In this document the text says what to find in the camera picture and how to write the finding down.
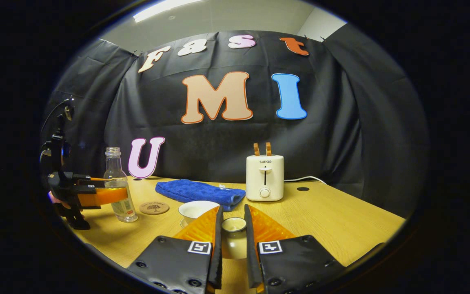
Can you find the cream ceramic saucer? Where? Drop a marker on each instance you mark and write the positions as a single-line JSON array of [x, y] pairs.
[[183, 223]]

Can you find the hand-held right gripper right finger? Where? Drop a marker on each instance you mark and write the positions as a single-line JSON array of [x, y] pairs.
[[251, 265]]

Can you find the blue towel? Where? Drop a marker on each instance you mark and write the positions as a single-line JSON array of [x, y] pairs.
[[194, 191]]

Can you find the black backdrop cloth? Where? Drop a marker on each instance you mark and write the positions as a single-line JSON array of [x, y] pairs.
[[218, 143]]

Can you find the clear plastic water bottle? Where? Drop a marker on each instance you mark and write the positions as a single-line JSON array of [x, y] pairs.
[[116, 171]]

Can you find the round wooden coaster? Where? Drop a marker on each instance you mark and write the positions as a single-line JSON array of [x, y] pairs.
[[154, 208]]

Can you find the cream ceramic teacup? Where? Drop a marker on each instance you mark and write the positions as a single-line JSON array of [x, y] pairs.
[[194, 210]]

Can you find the cream toaster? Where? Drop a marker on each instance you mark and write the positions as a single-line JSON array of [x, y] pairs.
[[264, 179]]

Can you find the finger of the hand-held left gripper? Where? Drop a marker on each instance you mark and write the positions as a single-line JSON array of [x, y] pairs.
[[96, 179], [104, 196]]

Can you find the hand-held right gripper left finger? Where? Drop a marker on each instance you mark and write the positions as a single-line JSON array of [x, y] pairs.
[[217, 261]]

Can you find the cream teacup lid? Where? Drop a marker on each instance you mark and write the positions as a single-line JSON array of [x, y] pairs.
[[234, 245]]

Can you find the toast slice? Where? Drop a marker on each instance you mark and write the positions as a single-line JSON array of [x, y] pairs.
[[256, 149], [268, 149]]

